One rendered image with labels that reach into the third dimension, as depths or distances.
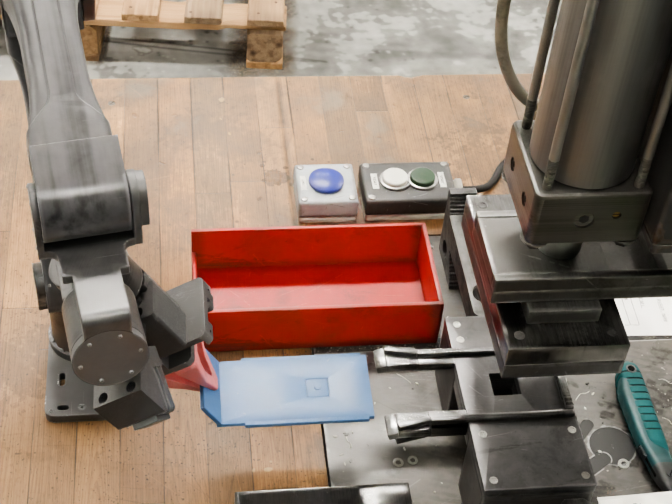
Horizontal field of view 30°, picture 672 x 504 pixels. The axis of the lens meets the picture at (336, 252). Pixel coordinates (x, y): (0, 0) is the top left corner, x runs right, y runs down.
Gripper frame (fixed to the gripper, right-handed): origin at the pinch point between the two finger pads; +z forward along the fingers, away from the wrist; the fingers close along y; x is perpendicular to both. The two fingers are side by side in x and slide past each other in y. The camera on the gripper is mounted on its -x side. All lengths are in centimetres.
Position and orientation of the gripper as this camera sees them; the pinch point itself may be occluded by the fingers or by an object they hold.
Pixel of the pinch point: (208, 380)
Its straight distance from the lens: 112.6
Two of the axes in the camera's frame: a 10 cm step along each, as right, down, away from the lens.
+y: 8.9, -3.8, -2.7
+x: -1.1, -7.3, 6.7
